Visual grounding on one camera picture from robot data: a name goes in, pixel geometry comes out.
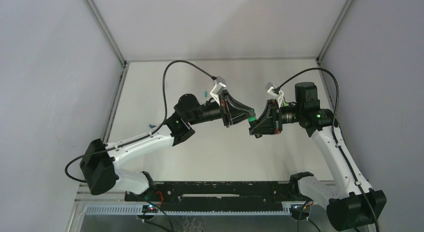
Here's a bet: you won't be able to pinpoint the green square cap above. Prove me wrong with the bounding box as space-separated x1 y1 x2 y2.
248 116 257 123

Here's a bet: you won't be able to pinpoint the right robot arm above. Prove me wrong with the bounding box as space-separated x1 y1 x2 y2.
249 82 387 232

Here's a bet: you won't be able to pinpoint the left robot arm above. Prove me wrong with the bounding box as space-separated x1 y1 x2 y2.
79 90 256 196

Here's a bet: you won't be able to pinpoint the small circuit board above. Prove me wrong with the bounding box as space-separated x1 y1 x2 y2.
141 204 159 214

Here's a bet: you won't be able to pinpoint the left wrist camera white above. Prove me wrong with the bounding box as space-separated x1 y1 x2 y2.
209 76 227 104

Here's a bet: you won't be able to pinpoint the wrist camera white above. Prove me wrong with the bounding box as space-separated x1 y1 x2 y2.
266 82 287 107
209 76 227 104

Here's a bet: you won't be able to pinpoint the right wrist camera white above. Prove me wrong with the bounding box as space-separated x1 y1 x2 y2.
266 82 287 107

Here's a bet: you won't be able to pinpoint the left camera black cable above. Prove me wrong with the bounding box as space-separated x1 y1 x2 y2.
64 60 218 184

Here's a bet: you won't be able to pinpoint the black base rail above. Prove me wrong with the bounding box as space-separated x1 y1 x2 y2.
124 180 309 213

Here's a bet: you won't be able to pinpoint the aluminium frame rails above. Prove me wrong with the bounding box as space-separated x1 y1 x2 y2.
75 181 318 219

